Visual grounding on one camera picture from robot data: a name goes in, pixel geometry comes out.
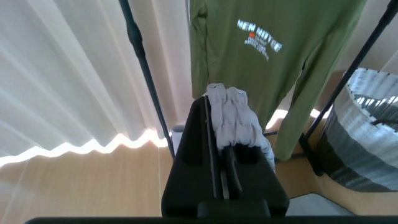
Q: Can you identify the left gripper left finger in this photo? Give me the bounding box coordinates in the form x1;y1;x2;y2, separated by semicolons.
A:
160;95;223;218

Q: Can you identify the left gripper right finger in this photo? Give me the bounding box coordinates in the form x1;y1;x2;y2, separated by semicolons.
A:
219;143;290;218

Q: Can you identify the pale blue-grey garment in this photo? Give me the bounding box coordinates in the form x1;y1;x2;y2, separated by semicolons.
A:
203;83;276;172

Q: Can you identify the green printed T-shirt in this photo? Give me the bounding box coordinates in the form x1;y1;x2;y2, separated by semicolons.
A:
188;0;368;161

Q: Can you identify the white laundry basket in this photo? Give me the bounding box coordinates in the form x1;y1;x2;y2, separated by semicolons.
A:
317;67;398;192

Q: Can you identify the black clothes rack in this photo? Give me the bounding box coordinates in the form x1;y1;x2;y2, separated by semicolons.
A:
118;0;398;177

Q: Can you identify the beige curtain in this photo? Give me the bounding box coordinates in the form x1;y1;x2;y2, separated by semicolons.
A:
0;0;398;167

